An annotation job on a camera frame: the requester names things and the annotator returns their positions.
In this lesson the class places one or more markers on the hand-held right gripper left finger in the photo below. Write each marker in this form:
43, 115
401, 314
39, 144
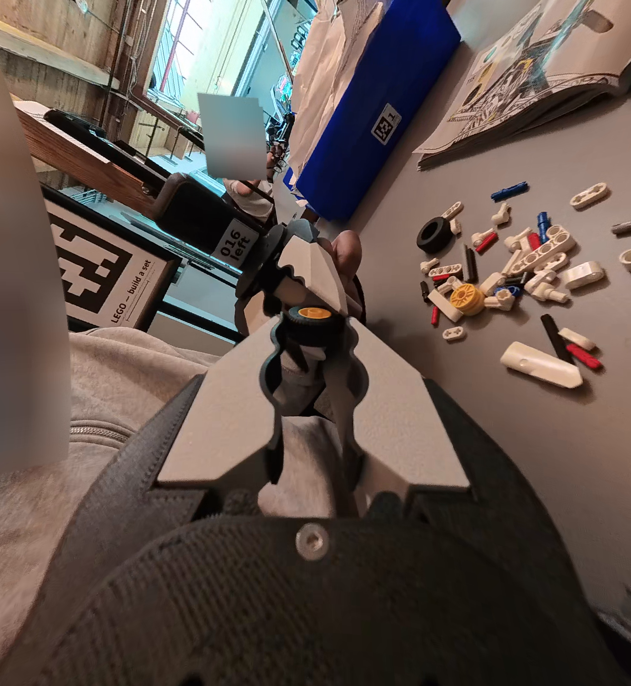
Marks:
219, 429

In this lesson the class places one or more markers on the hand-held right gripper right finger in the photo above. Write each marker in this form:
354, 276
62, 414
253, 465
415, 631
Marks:
406, 429

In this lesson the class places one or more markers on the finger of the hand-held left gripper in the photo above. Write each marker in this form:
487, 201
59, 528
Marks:
288, 295
321, 273

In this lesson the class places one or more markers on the white curved lego panel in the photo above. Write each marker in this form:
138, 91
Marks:
540, 367

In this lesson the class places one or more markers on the paper blue bin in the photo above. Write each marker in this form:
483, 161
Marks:
358, 107

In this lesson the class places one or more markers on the scattered small lego pieces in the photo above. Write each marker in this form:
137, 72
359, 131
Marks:
583, 274

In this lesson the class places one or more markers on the lego instruction booklet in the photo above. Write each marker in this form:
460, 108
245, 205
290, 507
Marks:
535, 80

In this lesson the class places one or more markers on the black framed marker sign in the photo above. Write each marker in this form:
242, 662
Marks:
133, 278

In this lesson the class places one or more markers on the wooden partition panel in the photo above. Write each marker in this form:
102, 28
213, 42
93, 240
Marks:
90, 155

